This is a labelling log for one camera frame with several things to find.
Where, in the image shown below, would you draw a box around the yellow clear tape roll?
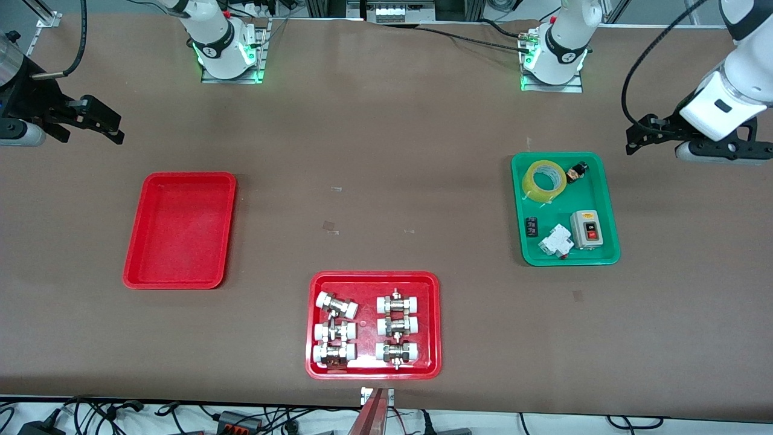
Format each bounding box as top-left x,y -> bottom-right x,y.
522,160 -> 568,204

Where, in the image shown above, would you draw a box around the green plastic tray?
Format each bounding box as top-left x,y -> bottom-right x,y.
511,152 -> 621,267

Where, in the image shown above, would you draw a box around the empty red plastic tray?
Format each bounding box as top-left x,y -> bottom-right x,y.
123,172 -> 237,291

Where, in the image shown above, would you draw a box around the red tray with fittings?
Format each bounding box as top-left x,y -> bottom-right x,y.
305,271 -> 442,381

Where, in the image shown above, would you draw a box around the white circuit breaker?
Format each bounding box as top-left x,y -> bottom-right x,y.
537,224 -> 574,261

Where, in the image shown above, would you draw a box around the white power strip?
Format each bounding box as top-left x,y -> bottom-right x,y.
361,0 -> 437,25

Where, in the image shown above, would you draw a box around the white and metal pipe fitting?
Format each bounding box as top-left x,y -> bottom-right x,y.
315,291 -> 359,320
376,289 -> 421,315
374,341 -> 420,370
313,320 -> 358,344
376,315 -> 420,338
312,342 -> 358,369

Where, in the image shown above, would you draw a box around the black power adapter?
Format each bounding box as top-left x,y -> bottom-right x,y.
17,416 -> 66,435

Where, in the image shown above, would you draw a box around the black connector box orange levers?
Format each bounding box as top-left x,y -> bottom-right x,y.
216,410 -> 265,433

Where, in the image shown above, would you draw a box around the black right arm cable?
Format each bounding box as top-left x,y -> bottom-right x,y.
31,0 -> 89,80

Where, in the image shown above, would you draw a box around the aluminium frame profile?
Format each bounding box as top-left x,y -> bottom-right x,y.
23,0 -> 63,30

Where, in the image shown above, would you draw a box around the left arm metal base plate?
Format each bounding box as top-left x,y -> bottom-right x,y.
520,27 -> 585,94

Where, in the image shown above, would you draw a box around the grey on-off switch box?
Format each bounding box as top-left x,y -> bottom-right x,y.
569,210 -> 605,251

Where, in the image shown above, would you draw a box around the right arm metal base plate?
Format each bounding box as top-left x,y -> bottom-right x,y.
200,17 -> 271,85

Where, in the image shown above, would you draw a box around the black cable on table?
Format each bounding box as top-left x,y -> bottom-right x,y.
417,18 -> 535,52

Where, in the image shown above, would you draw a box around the red and aluminium post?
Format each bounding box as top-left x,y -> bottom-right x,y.
347,387 -> 396,435

